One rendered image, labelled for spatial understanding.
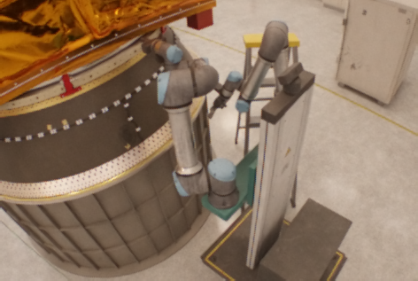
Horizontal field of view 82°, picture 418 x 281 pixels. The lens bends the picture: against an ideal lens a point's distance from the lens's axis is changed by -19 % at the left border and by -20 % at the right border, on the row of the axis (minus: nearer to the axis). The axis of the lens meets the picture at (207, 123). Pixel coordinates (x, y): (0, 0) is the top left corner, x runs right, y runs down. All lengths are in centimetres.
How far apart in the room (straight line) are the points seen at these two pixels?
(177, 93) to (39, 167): 103
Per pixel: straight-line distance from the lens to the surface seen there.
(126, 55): 167
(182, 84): 105
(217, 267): 223
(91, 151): 168
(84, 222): 204
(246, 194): 142
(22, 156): 182
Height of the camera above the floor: 241
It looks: 41 degrees down
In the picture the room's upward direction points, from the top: 5 degrees counter-clockwise
